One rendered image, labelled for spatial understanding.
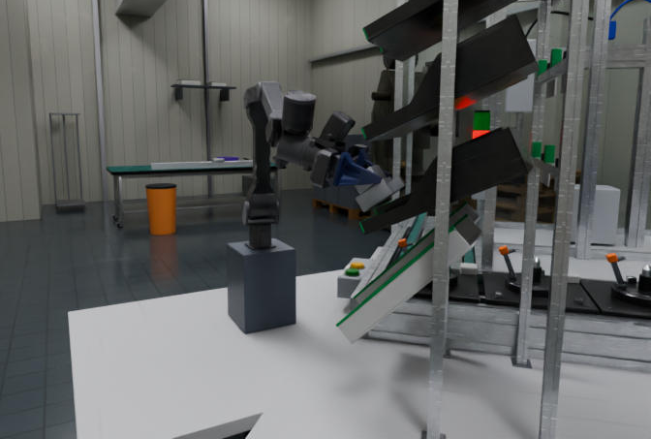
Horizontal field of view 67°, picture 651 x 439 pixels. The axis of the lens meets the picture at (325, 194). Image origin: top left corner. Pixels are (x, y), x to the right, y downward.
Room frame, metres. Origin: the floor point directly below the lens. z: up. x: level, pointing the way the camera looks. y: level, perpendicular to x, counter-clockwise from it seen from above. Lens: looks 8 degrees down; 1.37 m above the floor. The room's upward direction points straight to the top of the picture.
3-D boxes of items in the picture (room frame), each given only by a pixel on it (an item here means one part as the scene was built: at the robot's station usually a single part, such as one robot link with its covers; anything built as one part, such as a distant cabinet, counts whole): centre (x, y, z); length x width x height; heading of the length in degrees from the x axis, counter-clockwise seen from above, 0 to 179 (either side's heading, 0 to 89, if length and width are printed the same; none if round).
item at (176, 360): (1.21, 0.14, 0.84); 0.90 x 0.70 x 0.03; 119
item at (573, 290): (1.20, -0.53, 1.01); 0.24 x 0.24 x 0.13; 75
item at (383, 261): (1.57, -0.20, 0.91); 0.89 x 0.06 x 0.11; 165
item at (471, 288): (1.27, -0.28, 0.96); 0.24 x 0.24 x 0.02; 75
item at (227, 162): (7.24, 1.87, 0.44); 2.44 x 0.97 x 0.88; 119
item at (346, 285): (1.41, -0.09, 0.93); 0.21 x 0.07 x 0.06; 165
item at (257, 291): (1.25, 0.17, 0.96); 0.14 x 0.14 x 0.20; 29
